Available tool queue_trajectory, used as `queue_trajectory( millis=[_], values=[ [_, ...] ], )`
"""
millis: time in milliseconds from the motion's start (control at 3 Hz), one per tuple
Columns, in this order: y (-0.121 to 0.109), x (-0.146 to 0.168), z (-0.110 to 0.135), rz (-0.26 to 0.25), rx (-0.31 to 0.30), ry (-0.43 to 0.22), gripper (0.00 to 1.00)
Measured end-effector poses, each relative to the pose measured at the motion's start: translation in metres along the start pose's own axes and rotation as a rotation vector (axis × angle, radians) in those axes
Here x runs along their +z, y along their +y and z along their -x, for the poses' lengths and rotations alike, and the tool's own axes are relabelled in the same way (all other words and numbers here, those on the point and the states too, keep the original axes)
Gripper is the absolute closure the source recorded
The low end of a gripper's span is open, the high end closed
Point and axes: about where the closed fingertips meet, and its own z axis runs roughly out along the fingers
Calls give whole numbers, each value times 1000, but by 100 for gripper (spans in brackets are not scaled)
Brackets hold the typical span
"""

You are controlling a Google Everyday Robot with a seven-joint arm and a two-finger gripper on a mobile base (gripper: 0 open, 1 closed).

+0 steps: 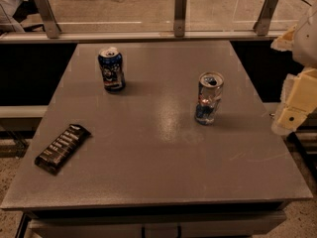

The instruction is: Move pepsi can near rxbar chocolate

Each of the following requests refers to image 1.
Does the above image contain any silver red bull can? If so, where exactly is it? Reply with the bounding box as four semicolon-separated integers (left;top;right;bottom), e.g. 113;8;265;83
194;71;224;125

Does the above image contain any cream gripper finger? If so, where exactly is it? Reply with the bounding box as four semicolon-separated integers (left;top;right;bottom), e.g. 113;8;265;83
271;67;317;136
270;25;296;52

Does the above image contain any left metal bracket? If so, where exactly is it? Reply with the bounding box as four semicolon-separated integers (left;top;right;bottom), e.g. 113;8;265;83
35;0;61;39

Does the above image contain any black rxbar chocolate bar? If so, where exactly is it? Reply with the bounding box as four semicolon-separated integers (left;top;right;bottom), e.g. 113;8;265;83
34;124;91;175

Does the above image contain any clear acrylic barrier panel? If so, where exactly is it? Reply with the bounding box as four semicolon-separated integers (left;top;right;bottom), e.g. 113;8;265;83
0;0;317;35

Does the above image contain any middle metal bracket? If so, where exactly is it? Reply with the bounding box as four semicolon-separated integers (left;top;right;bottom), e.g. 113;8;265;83
173;0;187;38

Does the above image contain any metal bracket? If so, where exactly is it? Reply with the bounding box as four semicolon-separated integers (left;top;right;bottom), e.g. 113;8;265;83
173;0;187;38
35;0;61;39
253;0;279;36

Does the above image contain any blue pepsi can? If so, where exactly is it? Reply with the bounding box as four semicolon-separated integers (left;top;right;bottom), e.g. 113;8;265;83
98;47;126;92

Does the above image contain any right metal bracket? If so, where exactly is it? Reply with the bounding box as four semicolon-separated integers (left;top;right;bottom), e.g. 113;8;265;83
253;0;279;36

